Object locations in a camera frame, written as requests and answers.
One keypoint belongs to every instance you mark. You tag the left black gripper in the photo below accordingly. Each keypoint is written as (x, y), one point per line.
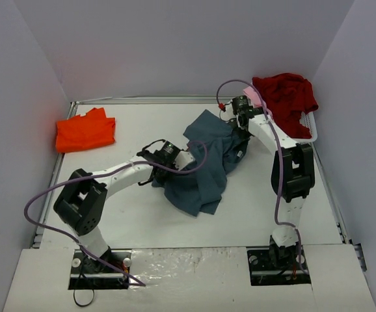
(161, 175)

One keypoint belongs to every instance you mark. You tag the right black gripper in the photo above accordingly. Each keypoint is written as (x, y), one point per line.
(241, 120)

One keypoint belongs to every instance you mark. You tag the blue-grey t shirt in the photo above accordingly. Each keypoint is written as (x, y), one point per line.
(216, 143)

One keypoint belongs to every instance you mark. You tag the orange t shirt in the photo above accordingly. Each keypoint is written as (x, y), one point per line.
(90, 131)

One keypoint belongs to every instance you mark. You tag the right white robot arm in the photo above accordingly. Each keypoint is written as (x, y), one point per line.
(293, 174)

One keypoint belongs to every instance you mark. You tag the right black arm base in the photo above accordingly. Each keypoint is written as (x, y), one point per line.
(270, 268)

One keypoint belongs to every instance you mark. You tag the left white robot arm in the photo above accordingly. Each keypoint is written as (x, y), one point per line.
(80, 205)

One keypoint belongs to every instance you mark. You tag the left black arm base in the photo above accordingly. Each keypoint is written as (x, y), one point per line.
(88, 274)

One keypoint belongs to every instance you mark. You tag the pink t shirt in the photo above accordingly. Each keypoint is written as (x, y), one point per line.
(254, 97)

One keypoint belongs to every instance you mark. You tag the dark red t shirt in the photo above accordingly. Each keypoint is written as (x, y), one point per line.
(287, 90)

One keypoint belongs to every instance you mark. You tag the white plastic laundry basket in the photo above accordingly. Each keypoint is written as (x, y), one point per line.
(294, 124)

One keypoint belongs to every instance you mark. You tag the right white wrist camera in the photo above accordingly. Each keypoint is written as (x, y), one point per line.
(226, 111)

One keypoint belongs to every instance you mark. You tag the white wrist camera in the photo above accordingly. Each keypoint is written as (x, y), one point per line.
(183, 159)
(226, 111)

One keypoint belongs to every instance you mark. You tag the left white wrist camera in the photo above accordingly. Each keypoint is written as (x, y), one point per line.
(183, 159)

